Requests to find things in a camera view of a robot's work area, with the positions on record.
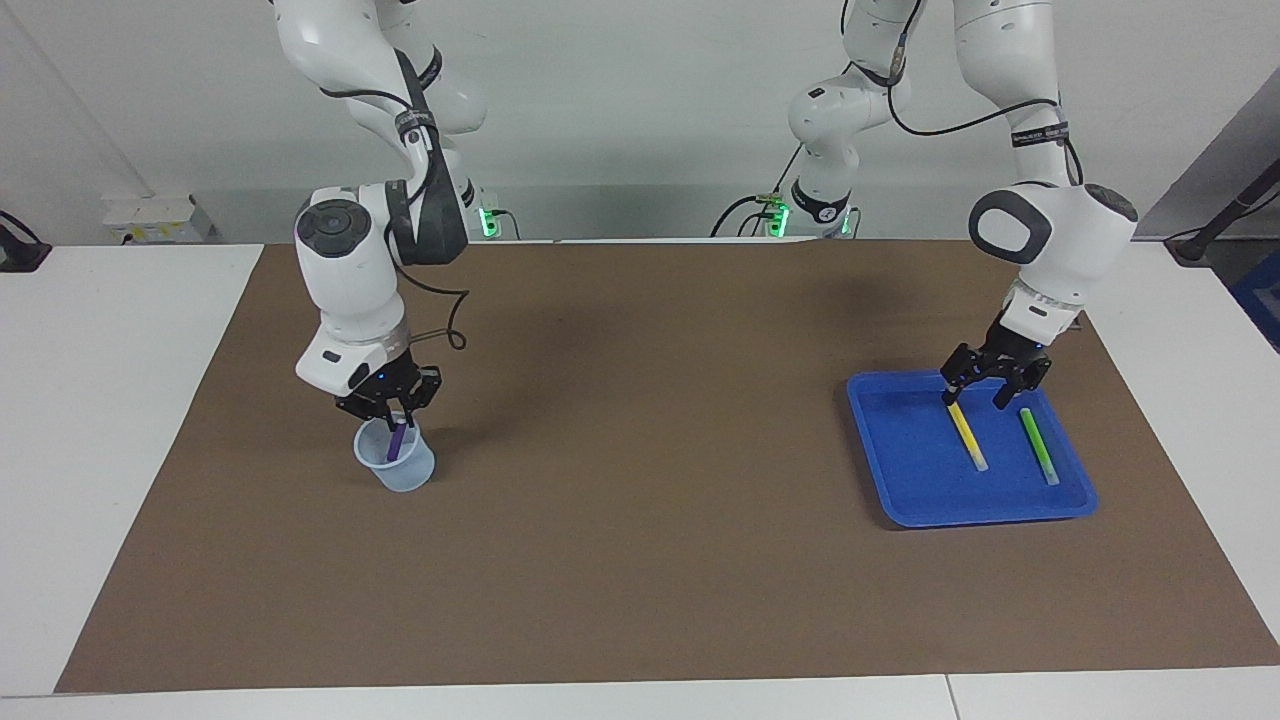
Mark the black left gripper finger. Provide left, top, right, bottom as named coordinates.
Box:
left=992, top=352, right=1054, bottom=412
left=939, top=342, right=993, bottom=407

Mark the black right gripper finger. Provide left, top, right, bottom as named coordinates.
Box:
left=335, top=395, right=409, bottom=432
left=400, top=365, right=444, bottom=419

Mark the yellow pen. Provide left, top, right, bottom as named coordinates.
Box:
left=945, top=401, right=990, bottom=474

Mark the green pen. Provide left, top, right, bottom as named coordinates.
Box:
left=1018, top=407, right=1062, bottom=488

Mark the blue plastic tray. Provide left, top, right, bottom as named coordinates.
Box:
left=847, top=367, right=1100, bottom=529

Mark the clear plastic cup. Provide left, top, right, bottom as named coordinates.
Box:
left=353, top=410, right=437, bottom=493

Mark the brown table mat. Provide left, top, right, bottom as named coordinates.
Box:
left=55, top=238, right=1280, bottom=694

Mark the blue box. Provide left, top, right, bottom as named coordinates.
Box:
left=1228, top=250, right=1280, bottom=353

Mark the black stand pole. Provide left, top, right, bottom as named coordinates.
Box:
left=1164, top=158, right=1280, bottom=267

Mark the white power strip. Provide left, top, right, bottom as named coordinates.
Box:
left=101, top=194, right=214, bottom=245

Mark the black table clamp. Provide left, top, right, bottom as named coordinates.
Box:
left=0, top=211, right=53, bottom=273

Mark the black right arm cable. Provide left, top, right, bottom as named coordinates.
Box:
left=320, top=85, right=471, bottom=352

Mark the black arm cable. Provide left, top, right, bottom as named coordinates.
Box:
left=840, top=0, right=1086, bottom=191
left=320, top=85, right=471, bottom=352

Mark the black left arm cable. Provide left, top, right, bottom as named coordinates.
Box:
left=840, top=0, right=1086, bottom=191

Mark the black base cable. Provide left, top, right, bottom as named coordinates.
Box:
left=711, top=140, right=806, bottom=239

